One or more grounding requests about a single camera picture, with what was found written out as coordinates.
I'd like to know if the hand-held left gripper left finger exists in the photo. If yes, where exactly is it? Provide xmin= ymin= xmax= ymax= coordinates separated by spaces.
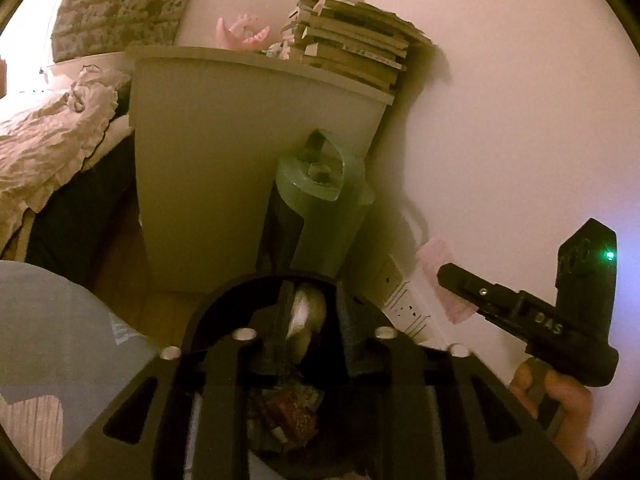
xmin=50 ymin=280 xmax=296 ymax=480

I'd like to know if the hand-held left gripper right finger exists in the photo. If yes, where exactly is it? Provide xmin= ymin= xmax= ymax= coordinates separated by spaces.
xmin=335 ymin=280 xmax=581 ymax=480

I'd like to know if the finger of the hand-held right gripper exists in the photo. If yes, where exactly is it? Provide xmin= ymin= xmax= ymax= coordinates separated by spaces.
xmin=436 ymin=262 xmax=523 ymax=333

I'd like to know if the white tissue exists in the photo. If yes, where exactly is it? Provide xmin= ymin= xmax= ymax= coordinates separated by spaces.
xmin=285 ymin=282 xmax=328 ymax=366

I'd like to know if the black trash bin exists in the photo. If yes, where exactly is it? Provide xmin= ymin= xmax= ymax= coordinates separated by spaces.
xmin=180 ymin=270 xmax=416 ymax=466

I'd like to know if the person's right hand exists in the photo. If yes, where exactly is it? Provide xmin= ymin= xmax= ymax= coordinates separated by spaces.
xmin=509 ymin=357 xmax=598 ymax=471

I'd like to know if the pink paper sheet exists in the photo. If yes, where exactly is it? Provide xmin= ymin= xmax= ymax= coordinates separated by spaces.
xmin=416 ymin=236 xmax=478 ymax=323

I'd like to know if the white power strip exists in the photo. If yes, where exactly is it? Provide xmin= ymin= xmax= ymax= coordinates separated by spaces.
xmin=382 ymin=255 xmax=441 ymax=346

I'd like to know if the red brown snack wrapper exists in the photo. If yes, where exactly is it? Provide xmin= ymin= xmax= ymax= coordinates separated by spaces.
xmin=265 ymin=385 xmax=323 ymax=446

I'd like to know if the beige cabinet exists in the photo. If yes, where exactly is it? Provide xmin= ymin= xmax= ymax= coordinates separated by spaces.
xmin=125 ymin=45 xmax=396 ymax=293

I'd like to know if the dark bed base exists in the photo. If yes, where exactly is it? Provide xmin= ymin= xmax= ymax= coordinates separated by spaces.
xmin=25 ymin=135 xmax=141 ymax=286

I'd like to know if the stack of worn books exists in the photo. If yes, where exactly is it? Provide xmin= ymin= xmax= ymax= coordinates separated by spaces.
xmin=285 ymin=0 xmax=433 ymax=93

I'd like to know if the white ruffled duvet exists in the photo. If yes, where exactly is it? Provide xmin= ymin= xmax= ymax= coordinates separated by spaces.
xmin=0 ymin=65 xmax=132 ymax=253

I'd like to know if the pink toy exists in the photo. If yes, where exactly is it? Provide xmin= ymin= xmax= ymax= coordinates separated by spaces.
xmin=216 ymin=12 xmax=271 ymax=52

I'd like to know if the brick pattern wall poster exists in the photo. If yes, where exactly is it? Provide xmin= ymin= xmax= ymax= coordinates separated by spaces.
xmin=50 ymin=0 xmax=208 ymax=61

